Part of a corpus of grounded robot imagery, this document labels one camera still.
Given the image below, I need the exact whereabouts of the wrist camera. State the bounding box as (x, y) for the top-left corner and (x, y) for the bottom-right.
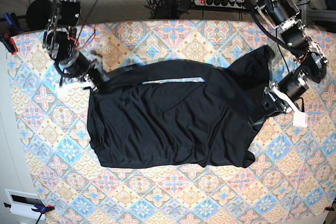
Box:
(55, 84), (69, 99)
(292, 112), (308, 127)

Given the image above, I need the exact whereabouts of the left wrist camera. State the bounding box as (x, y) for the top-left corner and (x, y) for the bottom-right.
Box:
(292, 112), (308, 127)

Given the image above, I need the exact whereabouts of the red clamp lower right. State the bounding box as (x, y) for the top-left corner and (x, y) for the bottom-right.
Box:
(324, 206), (335, 211)

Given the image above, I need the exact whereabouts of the white floor outlet box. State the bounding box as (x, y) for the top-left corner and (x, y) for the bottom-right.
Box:
(5, 188), (43, 219)

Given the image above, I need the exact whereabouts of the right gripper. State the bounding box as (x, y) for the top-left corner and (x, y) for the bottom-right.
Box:
(54, 52), (104, 92)

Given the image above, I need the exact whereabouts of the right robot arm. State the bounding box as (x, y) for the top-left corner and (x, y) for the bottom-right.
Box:
(43, 0), (103, 91)

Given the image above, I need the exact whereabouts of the patterned tablecloth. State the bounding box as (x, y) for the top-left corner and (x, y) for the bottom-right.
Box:
(6, 30), (335, 223)

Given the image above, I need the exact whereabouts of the blue clamp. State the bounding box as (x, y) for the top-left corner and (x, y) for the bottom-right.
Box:
(3, 13), (23, 35)
(4, 203), (55, 223)

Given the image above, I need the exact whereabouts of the white power strip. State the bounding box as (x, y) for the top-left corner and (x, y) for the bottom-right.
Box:
(194, 0), (245, 8)

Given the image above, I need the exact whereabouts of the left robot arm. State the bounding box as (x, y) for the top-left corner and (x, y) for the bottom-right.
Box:
(246, 0), (328, 116)

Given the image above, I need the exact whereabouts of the black round stool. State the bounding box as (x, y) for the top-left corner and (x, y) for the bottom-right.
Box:
(26, 0), (52, 30)

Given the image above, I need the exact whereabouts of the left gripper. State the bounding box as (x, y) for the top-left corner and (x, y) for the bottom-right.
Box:
(261, 70), (309, 116)

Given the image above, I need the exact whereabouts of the blue clamp upper left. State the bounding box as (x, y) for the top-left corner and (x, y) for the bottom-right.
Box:
(3, 13), (23, 35)

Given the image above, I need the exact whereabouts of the blue clamp lower left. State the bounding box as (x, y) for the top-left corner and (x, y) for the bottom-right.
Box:
(4, 203), (55, 223)

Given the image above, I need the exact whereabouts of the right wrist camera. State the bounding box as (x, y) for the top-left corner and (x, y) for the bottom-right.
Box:
(55, 84), (69, 99)

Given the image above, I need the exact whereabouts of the red black clamp left edge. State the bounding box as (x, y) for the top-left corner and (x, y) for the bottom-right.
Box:
(0, 33), (18, 55)

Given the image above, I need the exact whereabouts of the black t-shirt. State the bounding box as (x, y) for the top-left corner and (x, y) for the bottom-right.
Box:
(87, 45), (274, 169)

